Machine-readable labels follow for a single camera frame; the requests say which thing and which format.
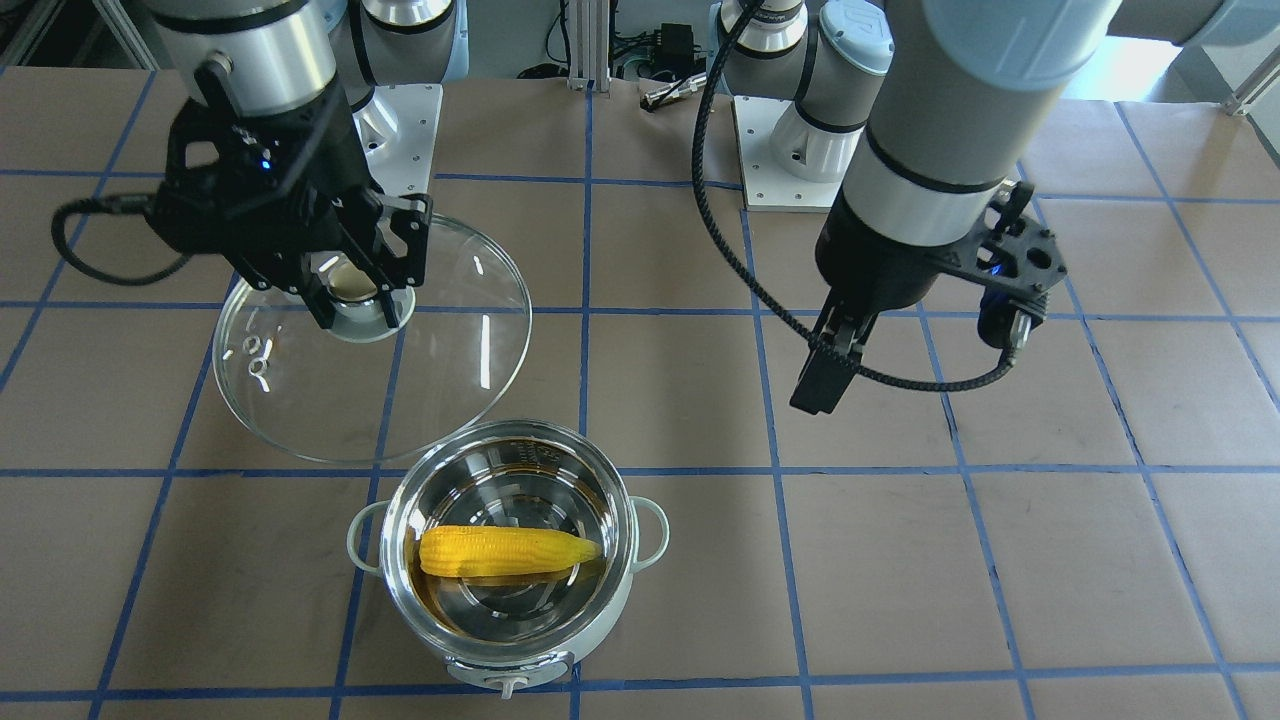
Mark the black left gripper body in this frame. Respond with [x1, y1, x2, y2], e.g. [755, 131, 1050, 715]
[814, 182, 1068, 350]

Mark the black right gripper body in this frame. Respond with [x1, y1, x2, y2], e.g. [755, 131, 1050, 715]
[145, 85, 431, 296]

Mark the glass pot lid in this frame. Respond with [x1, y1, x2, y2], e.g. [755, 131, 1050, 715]
[212, 215, 532, 464]

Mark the yellow corn cob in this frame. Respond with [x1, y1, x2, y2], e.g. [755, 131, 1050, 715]
[417, 525, 604, 579]

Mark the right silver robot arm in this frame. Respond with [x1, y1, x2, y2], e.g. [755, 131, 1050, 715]
[145, 1, 468, 338]

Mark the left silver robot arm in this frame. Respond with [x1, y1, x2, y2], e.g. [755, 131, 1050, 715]
[690, 1, 1277, 414]

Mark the white cooking pot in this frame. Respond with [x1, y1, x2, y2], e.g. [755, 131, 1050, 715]
[346, 419, 671, 698]

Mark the brown paper mat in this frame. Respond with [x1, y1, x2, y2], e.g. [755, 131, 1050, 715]
[3, 67, 1279, 719]

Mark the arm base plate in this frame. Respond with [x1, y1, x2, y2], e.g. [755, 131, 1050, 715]
[352, 85, 444, 197]
[733, 94, 909, 214]

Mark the black braided cable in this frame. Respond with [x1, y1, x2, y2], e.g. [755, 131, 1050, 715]
[692, 0, 1021, 393]

